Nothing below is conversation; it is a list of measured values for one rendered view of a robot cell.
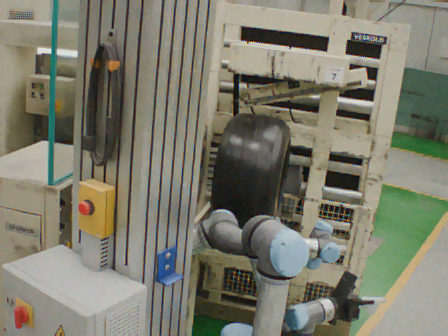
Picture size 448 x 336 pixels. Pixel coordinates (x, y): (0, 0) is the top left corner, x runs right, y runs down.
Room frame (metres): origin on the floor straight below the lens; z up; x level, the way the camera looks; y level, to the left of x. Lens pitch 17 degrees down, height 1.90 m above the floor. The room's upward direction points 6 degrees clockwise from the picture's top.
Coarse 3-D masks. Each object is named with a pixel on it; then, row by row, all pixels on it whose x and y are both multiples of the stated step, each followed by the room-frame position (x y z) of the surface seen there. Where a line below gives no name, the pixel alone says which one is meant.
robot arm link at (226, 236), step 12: (216, 228) 1.77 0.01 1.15; (228, 228) 1.75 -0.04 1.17; (216, 240) 1.74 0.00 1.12; (228, 240) 1.72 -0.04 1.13; (240, 240) 1.72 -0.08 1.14; (312, 240) 1.78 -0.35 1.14; (324, 240) 1.79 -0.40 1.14; (228, 252) 1.73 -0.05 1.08; (240, 252) 1.71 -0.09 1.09; (312, 252) 1.75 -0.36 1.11; (324, 252) 1.74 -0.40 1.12; (336, 252) 1.74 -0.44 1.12
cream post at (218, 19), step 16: (224, 0) 2.50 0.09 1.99; (208, 80) 2.41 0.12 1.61; (208, 96) 2.41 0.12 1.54; (208, 112) 2.42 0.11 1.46; (208, 128) 2.45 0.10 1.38; (208, 144) 2.48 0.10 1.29; (208, 160) 2.51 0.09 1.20; (192, 256) 2.41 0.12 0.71; (192, 272) 2.42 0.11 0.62; (192, 288) 2.44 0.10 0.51; (192, 304) 2.48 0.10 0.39; (192, 320) 2.52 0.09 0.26
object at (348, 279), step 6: (342, 276) 1.52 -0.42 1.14; (348, 276) 1.50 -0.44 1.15; (354, 276) 1.49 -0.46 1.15; (342, 282) 1.50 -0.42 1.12; (348, 282) 1.48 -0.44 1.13; (354, 282) 1.49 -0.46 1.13; (336, 288) 1.50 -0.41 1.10; (342, 288) 1.48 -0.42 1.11; (348, 288) 1.48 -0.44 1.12; (336, 294) 1.48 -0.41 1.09; (342, 294) 1.47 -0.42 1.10; (336, 300) 1.47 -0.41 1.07; (342, 300) 1.46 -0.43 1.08
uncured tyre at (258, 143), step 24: (240, 120) 2.36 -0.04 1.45; (264, 120) 2.38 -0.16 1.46; (240, 144) 2.24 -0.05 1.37; (264, 144) 2.23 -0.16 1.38; (288, 144) 2.56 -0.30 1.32; (216, 168) 2.22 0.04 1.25; (240, 168) 2.18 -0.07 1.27; (264, 168) 2.17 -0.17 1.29; (216, 192) 2.20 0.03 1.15; (240, 192) 2.16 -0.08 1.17; (264, 192) 2.15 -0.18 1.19; (240, 216) 2.19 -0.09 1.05
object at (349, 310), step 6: (348, 294) 1.52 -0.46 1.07; (354, 294) 1.52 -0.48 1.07; (330, 300) 1.46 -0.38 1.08; (348, 300) 1.47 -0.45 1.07; (336, 306) 1.44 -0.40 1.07; (342, 306) 1.47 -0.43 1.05; (348, 306) 1.47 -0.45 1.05; (354, 306) 1.48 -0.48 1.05; (336, 312) 1.43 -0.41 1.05; (342, 312) 1.47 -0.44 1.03; (348, 312) 1.46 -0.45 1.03; (354, 312) 1.48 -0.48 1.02; (336, 318) 1.45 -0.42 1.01; (342, 318) 1.48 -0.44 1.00; (348, 318) 1.46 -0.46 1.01
